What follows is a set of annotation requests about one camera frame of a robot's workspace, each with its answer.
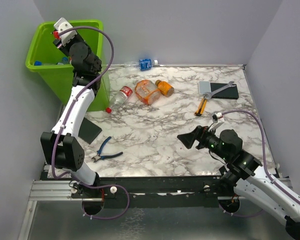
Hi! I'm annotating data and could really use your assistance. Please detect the blue label bottle front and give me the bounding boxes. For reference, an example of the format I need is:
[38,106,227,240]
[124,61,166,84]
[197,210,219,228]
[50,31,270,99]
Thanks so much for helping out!
[57,57,70,65]

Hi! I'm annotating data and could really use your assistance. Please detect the blue handled pliers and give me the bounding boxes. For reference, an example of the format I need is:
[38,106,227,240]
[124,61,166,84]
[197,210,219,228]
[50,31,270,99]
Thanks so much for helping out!
[91,136,123,163]

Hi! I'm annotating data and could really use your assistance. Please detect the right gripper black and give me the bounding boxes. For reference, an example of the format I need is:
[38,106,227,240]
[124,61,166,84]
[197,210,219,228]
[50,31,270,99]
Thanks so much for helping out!
[177,123,230,161]

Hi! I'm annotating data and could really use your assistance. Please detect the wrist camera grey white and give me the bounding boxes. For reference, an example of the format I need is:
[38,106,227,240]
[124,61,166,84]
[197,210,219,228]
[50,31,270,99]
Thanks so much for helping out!
[54,17,77,46]
[208,112,225,132]

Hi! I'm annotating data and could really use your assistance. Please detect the black foam block right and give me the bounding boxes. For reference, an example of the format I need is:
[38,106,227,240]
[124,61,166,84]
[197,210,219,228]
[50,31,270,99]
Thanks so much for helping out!
[210,83,239,100]

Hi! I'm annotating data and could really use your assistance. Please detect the crushed orange label bottle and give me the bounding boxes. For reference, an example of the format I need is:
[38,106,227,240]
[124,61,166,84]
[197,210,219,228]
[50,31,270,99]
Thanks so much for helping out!
[135,79,161,105]

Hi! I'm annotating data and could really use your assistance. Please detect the black foam block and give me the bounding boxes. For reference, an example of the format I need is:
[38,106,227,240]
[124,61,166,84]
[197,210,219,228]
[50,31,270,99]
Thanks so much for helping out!
[210,83,239,100]
[78,118,102,144]

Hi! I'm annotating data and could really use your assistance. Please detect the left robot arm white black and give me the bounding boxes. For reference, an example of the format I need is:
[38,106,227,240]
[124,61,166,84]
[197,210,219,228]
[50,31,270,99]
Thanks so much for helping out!
[41,30,102,197]

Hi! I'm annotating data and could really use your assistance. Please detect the yellow black utility knife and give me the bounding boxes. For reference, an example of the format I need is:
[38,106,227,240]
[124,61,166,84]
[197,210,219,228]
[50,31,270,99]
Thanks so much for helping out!
[194,98,207,117]

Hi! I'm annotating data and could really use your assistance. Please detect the orange juice bottle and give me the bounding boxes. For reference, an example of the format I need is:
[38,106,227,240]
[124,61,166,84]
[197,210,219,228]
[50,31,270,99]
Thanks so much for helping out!
[155,80,174,97]

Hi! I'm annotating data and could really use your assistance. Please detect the blue label bottle by wall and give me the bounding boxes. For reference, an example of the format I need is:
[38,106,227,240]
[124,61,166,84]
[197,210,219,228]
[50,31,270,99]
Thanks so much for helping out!
[123,58,158,71]

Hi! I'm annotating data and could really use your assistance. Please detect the grey rectangular plate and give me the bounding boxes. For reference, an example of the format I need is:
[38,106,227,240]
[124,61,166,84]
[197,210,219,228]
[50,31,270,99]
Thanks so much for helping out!
[198,80,211,95]

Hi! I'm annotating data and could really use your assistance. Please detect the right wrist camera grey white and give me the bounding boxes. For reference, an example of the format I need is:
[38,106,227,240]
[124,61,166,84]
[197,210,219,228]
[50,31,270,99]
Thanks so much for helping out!
[208,112,225,132]

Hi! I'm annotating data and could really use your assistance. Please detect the pepsi bottle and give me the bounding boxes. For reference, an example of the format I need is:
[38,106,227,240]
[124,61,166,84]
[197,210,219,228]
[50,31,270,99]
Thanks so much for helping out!
[34,60,57,66]

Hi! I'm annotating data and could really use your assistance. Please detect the blue label bottle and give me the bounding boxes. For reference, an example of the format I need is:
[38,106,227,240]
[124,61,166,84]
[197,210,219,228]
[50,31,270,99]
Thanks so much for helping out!
[123,58,158,71]
[57,57,70,65]

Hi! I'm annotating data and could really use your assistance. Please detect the black foam block left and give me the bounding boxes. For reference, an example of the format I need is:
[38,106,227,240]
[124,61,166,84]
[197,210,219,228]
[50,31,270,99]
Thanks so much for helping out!
[78,118,102,144]

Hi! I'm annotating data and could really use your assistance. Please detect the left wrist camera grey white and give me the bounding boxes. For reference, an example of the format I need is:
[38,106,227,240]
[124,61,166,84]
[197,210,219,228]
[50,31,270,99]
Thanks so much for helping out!
[54,17,77,46]

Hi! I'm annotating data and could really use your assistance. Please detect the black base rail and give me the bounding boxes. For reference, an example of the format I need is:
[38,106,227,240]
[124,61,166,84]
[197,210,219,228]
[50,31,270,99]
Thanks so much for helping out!
[41,171,240,210]

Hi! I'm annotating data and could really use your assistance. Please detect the red label clear bottle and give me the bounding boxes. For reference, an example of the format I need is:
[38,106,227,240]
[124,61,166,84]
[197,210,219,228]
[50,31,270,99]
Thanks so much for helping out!
[105,86,133,114]

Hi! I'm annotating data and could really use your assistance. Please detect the green plastic bin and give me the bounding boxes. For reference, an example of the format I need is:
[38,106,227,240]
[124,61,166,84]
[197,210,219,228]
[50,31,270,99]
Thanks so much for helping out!
[25,19,111,112]

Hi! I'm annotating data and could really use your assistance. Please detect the silver wrench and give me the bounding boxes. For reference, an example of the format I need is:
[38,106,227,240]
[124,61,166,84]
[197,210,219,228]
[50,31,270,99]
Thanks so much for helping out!
[203,81,236,100]

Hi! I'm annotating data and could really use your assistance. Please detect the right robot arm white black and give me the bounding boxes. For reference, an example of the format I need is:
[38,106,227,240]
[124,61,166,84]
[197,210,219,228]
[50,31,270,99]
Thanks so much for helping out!
[177,126,300,240]

